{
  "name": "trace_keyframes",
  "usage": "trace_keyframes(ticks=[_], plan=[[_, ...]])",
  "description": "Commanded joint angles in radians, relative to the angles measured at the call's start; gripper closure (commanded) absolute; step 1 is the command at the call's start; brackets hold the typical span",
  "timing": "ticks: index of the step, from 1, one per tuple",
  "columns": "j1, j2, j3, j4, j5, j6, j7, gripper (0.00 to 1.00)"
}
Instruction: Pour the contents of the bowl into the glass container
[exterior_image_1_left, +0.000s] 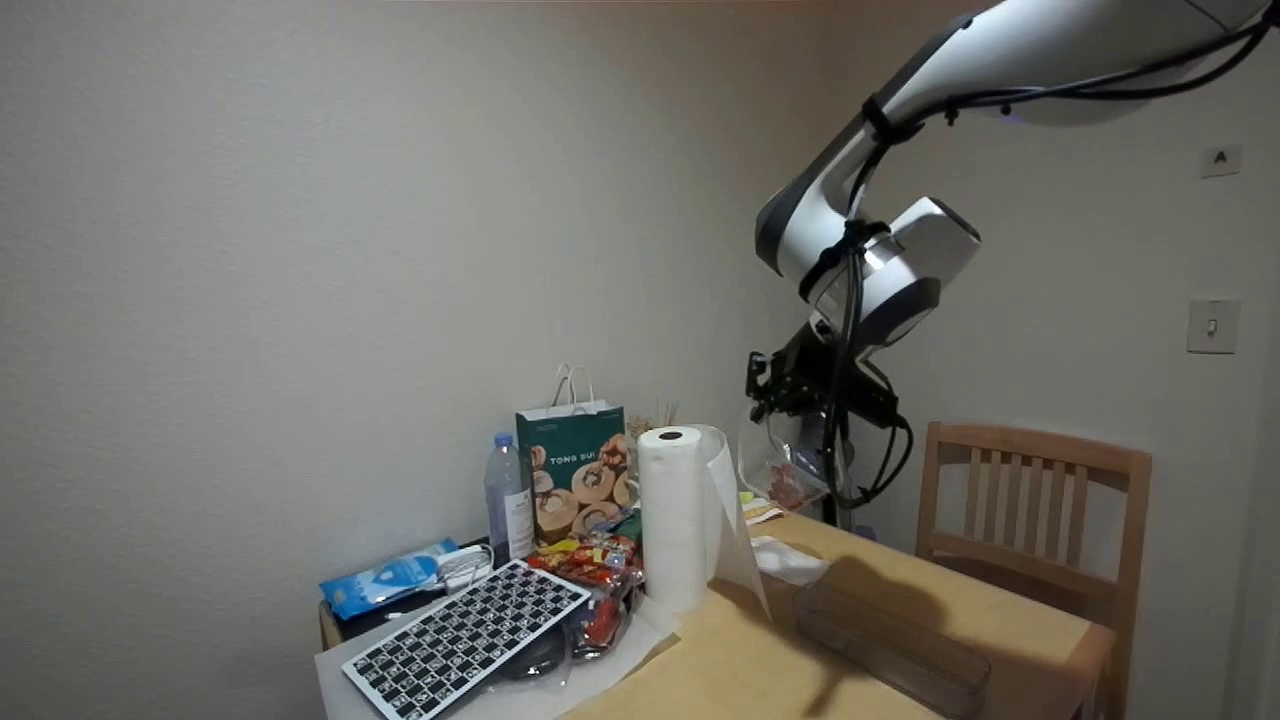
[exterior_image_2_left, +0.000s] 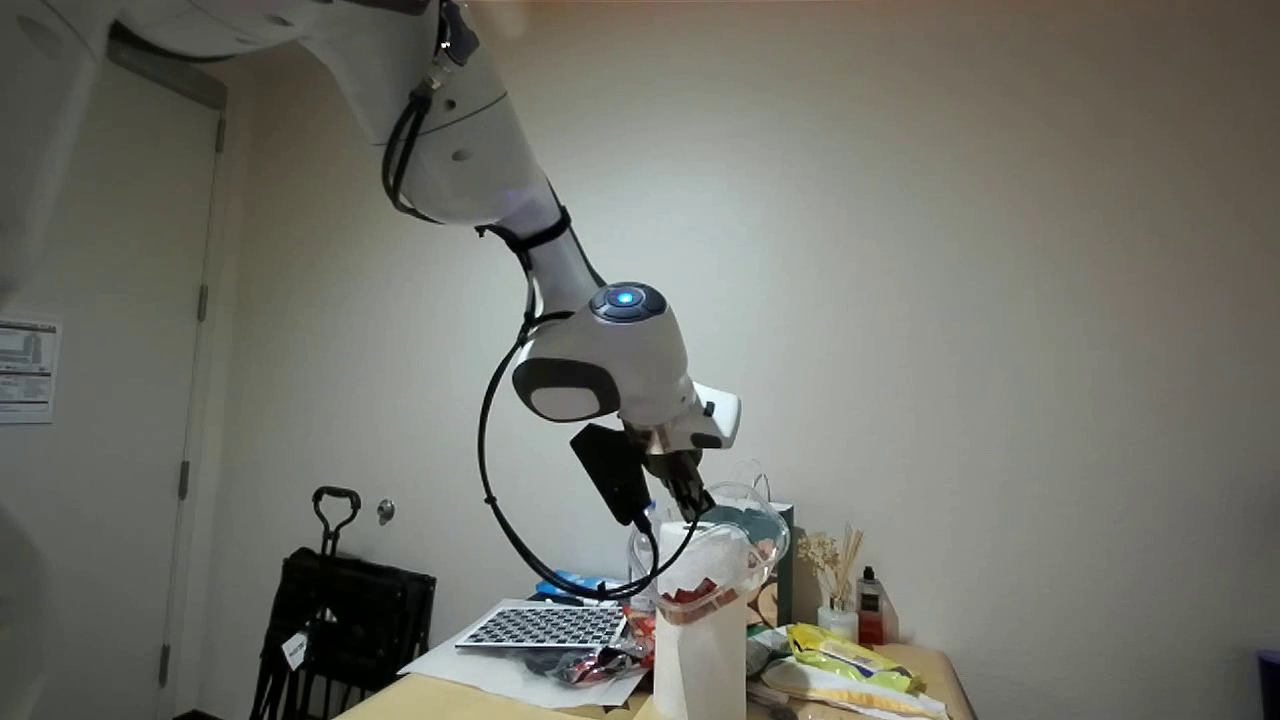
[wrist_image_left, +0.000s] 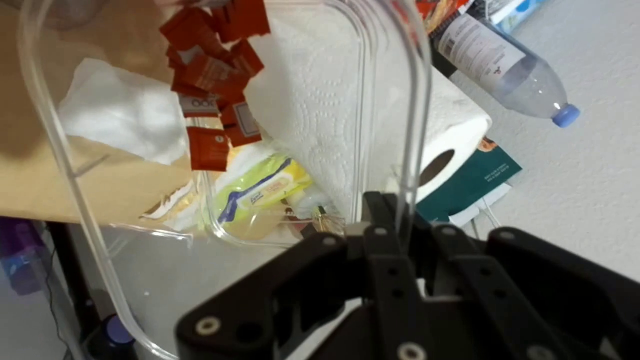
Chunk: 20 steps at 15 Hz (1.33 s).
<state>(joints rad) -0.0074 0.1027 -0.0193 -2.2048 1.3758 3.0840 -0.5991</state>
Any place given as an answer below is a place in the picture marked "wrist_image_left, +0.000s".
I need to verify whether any yellow-green wipes packet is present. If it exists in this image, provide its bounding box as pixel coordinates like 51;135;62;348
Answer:
214;154;314;227

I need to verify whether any dark green book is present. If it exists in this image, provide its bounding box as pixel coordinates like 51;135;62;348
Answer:
415;137;524;224

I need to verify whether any white paper towel roll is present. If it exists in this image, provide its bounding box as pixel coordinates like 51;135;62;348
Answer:
244;0;494;222

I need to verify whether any purple box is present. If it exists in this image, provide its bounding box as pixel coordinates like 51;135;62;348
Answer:
0;217;53;297

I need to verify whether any light blue box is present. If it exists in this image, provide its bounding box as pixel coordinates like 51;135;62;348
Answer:
486;0;547;35

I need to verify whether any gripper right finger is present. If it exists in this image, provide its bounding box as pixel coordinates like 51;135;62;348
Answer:
414;220;640;360

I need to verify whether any heap of orange packets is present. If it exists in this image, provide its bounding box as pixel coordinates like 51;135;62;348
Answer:
159;0;272;173

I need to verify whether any clear plastic bowl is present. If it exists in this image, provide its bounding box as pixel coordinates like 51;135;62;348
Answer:
17;0;434;360

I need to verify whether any white and orange wrapper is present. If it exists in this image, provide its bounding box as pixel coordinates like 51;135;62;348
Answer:
141;181;197;222

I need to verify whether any colourful snack packet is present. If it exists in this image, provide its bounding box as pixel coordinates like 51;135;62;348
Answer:
414;0;472;35

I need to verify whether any clear plastic water bottle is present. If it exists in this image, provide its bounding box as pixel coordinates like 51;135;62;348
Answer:
431;12;582;129

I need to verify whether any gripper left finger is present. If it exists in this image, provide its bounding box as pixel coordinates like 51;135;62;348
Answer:
175;191;432;360

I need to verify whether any white crumpled tissue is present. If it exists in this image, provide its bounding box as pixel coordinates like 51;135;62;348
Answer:
57;57;192;167

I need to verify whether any dark bottle with purple cap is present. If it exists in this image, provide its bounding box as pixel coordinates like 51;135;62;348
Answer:
84;314;140;360

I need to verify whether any white cable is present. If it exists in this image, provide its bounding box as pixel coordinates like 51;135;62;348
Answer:
469;198;503;240

